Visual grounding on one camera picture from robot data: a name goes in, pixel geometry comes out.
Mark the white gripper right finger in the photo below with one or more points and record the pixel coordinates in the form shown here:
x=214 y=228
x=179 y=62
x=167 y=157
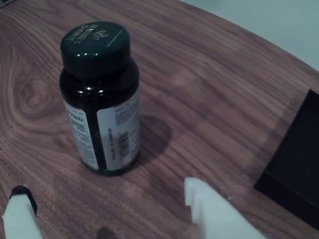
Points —
x=216 y=216

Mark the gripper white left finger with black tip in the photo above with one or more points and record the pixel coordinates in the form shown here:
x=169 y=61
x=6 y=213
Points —
x=20 y=219

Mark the green pill bottle white label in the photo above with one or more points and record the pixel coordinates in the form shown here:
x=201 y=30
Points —
x=99 y=99

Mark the shallow black box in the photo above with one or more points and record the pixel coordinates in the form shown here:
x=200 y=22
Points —
x=299 y=159

